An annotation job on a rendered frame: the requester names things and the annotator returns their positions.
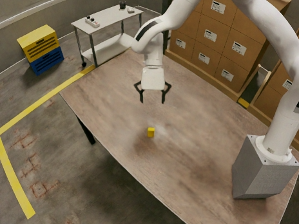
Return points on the small yellow block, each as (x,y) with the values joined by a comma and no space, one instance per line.
(151,131)

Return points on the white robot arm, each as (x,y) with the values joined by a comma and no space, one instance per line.
(285,124)

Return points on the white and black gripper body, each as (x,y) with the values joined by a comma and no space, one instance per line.
(152,78)

